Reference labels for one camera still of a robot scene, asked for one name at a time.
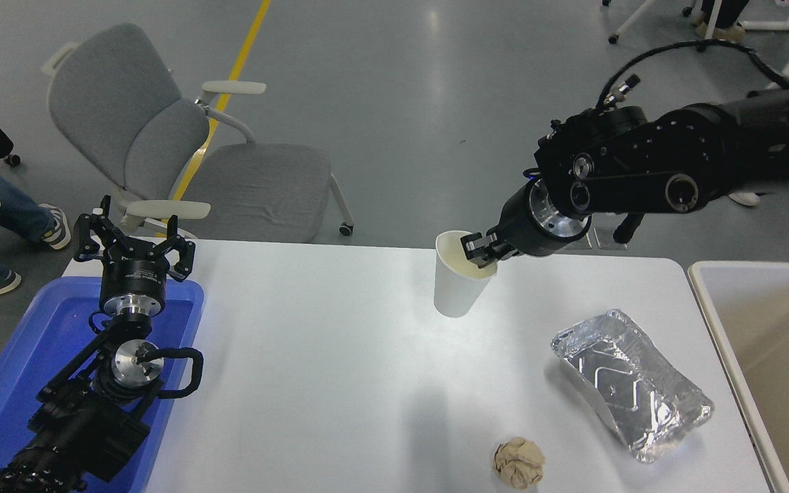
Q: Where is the crumpled tan paper ball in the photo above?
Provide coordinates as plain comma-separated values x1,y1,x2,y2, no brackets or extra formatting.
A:
492,437,546,490

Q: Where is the white paper cup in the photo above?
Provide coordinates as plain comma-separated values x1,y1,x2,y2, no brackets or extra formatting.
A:
434,230,499,318

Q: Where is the blue plastic tray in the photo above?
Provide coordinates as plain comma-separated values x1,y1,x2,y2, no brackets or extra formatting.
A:
0,276,205,493

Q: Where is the grey padded office chair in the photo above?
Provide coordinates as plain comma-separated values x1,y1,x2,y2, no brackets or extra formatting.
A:
40,24,355,244

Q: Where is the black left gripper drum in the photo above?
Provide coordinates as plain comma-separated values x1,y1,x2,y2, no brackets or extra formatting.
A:
100,246,168,301

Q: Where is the white wheeled stand frame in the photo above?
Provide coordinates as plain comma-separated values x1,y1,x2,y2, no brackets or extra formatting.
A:
605,0,789,53

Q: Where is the large pale bin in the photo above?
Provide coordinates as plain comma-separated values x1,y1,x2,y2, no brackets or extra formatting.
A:
688,260,789,493

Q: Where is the crumpled silver foil tray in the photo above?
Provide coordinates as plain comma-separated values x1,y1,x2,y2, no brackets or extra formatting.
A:
551,308,714,464

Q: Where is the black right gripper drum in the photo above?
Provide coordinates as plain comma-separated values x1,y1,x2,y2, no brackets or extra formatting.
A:
497,184,577,260

